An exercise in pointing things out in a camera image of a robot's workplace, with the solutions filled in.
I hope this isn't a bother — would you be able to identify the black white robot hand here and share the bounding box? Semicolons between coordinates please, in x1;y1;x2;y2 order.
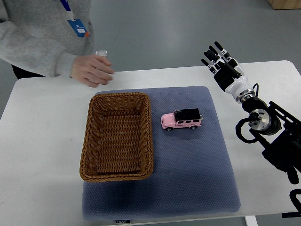
201;41;255;103

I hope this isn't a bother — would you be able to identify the grey sweater forearm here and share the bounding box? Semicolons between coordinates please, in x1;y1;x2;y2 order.
0;0;94;77

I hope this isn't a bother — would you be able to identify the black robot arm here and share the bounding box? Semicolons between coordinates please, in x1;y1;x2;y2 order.
201;42;301;185

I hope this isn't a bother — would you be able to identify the pink toy car black roof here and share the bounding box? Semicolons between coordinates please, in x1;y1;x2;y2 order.
160;108;203;131

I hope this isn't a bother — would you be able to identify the brown wicker basket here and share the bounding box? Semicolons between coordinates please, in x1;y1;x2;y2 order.
79;92;154;182

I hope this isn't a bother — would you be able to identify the person's bare hand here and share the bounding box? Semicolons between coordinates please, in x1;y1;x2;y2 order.
70;55;114;88

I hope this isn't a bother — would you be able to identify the wooden box corner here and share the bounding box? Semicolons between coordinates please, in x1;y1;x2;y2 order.
268;0;301;10

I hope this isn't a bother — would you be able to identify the small silver device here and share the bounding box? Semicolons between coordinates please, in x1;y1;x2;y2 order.
95;50;107;57

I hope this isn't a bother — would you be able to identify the blue-grey padded mat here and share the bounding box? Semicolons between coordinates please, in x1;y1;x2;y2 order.
82;86;240;221

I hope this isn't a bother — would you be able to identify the blue id badge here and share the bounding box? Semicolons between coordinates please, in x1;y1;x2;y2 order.
67;19;90;37

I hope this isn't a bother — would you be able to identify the black cable loop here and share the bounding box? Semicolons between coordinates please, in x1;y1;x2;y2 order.
236;117;259;144

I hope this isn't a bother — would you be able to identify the blue lanyard strap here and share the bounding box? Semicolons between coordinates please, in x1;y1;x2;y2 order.
60;0;75;21

